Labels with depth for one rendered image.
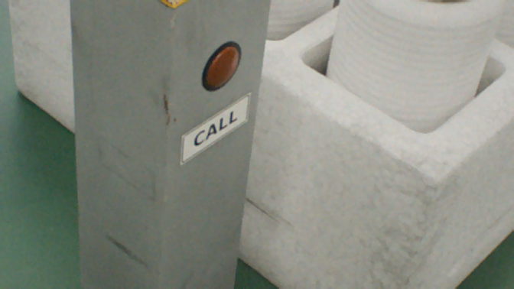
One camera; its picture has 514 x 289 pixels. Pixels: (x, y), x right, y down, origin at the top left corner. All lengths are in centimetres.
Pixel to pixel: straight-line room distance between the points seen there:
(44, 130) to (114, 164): 31
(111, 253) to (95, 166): 6
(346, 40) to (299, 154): 8
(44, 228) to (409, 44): 32
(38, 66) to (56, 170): 9
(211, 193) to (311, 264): 16
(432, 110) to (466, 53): 4
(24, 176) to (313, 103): 28
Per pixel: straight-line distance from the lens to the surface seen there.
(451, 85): 59
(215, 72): 46
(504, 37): 69
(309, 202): 63
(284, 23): 65
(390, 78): 58
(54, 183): 78
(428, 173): 56
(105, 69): 48
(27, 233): 74
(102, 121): 50
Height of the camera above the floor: 55
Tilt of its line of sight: 43 degrees down
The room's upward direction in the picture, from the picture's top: 8 degrees clockwise
